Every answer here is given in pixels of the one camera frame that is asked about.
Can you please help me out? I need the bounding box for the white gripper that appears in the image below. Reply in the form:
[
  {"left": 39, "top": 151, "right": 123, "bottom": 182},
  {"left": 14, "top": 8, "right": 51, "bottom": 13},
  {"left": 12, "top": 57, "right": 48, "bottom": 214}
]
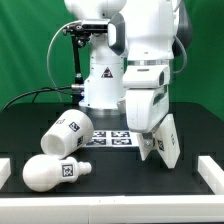
[{"left": 123, "top": 65, "right": 170, "bottom": 133}]

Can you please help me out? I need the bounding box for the white lamp shade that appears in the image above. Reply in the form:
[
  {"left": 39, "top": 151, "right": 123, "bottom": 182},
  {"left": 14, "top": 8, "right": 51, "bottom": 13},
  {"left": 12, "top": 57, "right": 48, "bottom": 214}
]
[{"left": 41, "top": 109, "right": 94, "bottom": 159}]

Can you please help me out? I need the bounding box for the white rail block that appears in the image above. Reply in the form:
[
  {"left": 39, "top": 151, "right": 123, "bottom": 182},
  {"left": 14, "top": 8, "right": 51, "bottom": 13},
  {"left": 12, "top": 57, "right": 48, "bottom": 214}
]
[
  {"left": 0, "top": 158, "right": 11, "bottom": 190},
  {"left": 198, "top": 156, "right": 224, "bottom": 195}
]

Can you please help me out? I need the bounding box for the grey camera cable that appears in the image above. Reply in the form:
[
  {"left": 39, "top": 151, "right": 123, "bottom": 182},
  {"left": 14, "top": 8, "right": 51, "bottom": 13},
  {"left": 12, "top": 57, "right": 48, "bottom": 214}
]
[{"left": 46, "top": 20, "right": 83, "bottom": 103}]

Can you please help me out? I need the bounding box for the white front rail wall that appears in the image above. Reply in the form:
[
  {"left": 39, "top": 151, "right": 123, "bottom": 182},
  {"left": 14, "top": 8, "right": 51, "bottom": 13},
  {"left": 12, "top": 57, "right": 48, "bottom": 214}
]
[{"left": 0, "top": 195, "right": 224, "bottom": 224}]

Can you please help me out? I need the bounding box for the white lamp bulb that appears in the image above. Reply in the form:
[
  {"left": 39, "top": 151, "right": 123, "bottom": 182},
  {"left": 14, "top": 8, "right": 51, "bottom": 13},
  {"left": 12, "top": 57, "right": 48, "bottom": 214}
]
[{"left": 23, "top": 154, "right": 92, "bottom": 192}]

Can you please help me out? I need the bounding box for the white left rail block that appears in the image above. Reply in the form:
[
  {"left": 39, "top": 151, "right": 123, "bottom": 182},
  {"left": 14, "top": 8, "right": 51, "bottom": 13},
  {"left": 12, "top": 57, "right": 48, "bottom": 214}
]
[{"left": 0, "top": 158, "right": 11, "bottom": 190}]

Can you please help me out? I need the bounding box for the paper sheet with markers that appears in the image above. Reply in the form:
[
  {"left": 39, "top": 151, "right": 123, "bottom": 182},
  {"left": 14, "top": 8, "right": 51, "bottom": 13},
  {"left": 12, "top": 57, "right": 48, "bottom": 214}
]
[{"left": 86, "top": 130, "right": 138, "bottom": 147}]

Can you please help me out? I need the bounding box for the white lamp base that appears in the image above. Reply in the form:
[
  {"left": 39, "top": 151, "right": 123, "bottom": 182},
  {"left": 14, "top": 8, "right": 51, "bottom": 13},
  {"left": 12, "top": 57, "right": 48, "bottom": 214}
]
[{"left": 136, "top": 114, "right": 180, "bottom": 169}]

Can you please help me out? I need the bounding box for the black camera on stand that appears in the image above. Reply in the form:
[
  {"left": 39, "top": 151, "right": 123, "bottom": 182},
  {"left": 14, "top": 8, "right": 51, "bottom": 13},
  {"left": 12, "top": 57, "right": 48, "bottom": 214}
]
[{"left": 62, "top": 19, "right": 108, "bottom": 85}]

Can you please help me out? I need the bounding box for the white right rail block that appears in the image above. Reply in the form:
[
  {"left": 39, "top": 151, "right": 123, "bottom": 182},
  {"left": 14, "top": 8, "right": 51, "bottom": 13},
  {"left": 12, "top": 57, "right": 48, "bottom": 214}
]
[{"left": 198, "top": 156, "right": 224, "bottom": 195}]

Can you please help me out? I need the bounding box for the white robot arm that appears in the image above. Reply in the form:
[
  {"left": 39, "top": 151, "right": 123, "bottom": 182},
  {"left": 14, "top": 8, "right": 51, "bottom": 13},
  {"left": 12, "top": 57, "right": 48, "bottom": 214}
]
[{"left": 64, "top": 0, "right": 191, "bottom": 133}]

